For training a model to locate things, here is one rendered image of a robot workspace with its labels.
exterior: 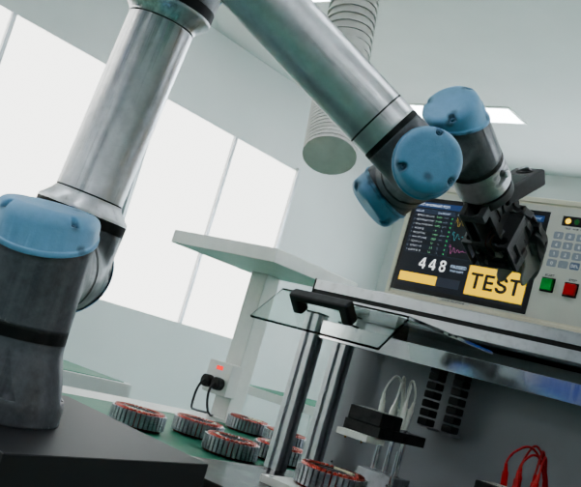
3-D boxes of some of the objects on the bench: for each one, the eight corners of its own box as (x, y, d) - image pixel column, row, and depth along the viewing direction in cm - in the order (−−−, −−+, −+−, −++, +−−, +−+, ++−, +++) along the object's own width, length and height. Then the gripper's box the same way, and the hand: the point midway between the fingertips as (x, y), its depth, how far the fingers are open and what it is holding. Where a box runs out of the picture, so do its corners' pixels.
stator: (334, 501, 129) (341, 475, 130) (277, 477, 137) (284, 453, 137) (376, 505, 137) (382, 481, 138) (320, 483, 145) (327, 461, 145)
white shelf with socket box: (222, 436, 206) (277, 247, 212) (122, 397, 230) (174, 229, 236) (310, 451, 232) (358, 283, 238) (213, 415, 256) (257, 263, 262)
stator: (165, 430, 184) (171, 413, 184) (174, 426, 195) (179, 410, 195) (217, 445, 183) (222, 428, 184) (223, 441, 194) (228, 424, 195)
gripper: (440, 210, 120) (486, 305, 134) (500, 217, 114) (542, 317, 128) (467, 165, 124) (508, 262, 137) (526, 170, 118) (565, 271, 131)
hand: (530, 269), depth 133 cm, fingers closed
